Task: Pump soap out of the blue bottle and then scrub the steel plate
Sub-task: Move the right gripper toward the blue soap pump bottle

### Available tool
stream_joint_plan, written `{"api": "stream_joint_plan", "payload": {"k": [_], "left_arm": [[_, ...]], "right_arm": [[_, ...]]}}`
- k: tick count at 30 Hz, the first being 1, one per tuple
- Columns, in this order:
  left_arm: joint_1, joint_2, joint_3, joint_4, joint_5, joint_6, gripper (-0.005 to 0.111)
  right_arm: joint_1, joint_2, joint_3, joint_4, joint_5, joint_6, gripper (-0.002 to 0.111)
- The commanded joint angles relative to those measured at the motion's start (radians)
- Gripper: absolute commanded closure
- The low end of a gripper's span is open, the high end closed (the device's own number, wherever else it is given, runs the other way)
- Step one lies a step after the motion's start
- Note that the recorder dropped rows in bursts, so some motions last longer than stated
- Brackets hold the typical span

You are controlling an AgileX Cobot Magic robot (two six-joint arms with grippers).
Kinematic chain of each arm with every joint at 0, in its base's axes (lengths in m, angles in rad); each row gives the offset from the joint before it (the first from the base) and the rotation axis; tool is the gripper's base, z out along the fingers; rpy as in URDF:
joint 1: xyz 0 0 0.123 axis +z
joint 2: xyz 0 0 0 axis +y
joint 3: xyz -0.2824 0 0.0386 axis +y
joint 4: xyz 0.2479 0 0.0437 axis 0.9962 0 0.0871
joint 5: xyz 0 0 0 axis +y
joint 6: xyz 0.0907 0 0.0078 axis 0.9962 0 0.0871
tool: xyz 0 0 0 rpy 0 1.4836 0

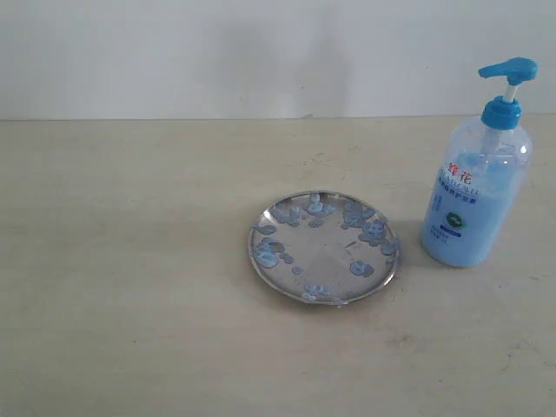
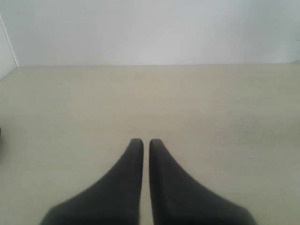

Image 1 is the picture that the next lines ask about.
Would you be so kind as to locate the blue pump lotion bottle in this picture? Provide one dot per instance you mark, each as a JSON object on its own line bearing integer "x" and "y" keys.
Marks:
{"x": 481, "y": 173}

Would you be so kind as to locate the round steel plate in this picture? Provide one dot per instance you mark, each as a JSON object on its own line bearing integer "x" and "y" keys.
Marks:
{"x": 323, "y": 248}

